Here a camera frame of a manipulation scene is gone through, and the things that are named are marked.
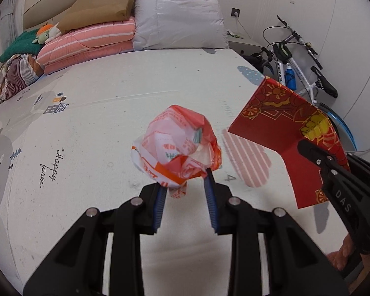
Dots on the plaid striped blanket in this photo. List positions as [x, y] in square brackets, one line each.
[18, 74]

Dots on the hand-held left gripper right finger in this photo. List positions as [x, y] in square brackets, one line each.
[210, 203]

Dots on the brown cushion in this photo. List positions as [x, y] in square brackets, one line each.
[101, 6]

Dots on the pink striped quilt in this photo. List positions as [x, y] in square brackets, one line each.
[86, 43]

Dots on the white bicycle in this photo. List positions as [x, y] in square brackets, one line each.
[325, 87]

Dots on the wall outlet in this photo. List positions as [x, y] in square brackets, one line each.
[235, 13]

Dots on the person's right hand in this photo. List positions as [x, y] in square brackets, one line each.
[340, 257]

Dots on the black green frame bag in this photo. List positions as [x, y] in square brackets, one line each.
[282, 51]

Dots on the small white green packet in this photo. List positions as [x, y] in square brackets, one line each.
[234, 34]

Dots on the lavender pillow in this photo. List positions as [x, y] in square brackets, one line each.
[178, 18]

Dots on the grey curtain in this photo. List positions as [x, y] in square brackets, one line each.
[10, 9]

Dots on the red envelope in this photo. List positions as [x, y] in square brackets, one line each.
[274, 129]

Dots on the orange white plastic bag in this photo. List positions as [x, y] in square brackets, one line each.
[172, 145]

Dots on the orange green plush toy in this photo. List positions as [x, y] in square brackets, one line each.
[46, 34]

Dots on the grey nightstand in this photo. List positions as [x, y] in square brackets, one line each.
[249, 44]

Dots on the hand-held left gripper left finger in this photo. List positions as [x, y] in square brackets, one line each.
[160, 206]

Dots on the blue water bottle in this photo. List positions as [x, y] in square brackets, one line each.
[290, 78]

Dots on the green blanket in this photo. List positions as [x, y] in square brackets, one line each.
[18, 46]

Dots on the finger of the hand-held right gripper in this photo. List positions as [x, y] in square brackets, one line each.
[367, 168]
[310, 151]

